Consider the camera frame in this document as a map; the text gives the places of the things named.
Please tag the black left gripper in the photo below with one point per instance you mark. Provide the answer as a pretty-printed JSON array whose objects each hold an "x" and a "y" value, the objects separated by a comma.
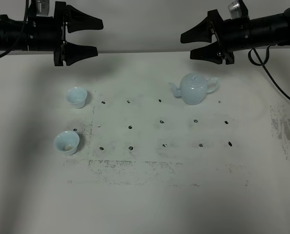
[{"x": 46, "y": 34}]

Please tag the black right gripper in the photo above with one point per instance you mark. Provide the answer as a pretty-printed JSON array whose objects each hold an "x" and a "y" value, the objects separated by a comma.
[{"x": 232, "y": 35}]

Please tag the blue porcelain teapot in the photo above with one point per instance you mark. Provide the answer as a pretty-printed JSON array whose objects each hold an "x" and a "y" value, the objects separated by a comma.
[{"x": 194, "y": 87}]

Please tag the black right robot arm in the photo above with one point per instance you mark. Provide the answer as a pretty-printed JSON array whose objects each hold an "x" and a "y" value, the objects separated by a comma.
[{"x": 266, "y": 31}]

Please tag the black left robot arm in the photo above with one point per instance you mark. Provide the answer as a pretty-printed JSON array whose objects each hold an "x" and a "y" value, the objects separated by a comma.
[{"x": 11, "y": 32}]

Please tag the far blue porcelain teacup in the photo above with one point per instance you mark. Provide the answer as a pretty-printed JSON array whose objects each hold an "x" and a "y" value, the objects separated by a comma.
[{"x": 76, "y": 96}]

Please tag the blue porcelain teacup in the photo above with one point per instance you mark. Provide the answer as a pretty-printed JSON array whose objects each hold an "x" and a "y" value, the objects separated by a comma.
[
  {"x": 76, "y": 96},
  {"x": 67, "y": 142}
]

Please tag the near blue porcelain teacup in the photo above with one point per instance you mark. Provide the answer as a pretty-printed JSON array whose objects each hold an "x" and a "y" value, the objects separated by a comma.
[{"x": 67, "y": 142}]

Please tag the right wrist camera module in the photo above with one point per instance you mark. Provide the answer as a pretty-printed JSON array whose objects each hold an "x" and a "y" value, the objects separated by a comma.
[{"x": 238, "y": 9}]

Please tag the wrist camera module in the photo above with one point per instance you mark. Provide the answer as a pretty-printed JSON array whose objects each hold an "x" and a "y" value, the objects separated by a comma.
[
  {"x": 42, "y": 7},
  {"x": 238, "y": 9}
]

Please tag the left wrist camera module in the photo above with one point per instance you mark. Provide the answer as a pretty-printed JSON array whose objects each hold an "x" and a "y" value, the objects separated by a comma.
[{"x": 42, "y": 7}]

